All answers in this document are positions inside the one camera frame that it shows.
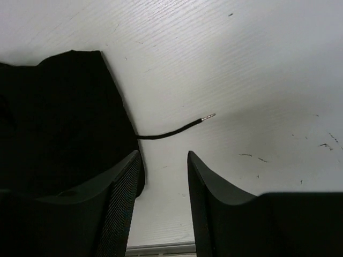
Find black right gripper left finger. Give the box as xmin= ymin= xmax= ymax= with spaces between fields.
xmin=1 ymin=151 xmax=141 ymax=256

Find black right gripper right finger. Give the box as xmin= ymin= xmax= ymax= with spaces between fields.
xmin=187 ymin=151 xmax=342 ymax=256

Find black trousers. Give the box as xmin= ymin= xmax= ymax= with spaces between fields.
xmin=0 ymin=49 xmax=217 ymax=200

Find aluminium front rail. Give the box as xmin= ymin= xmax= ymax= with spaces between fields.
xmin=125 ymin=241 xmax=197 ymax=256

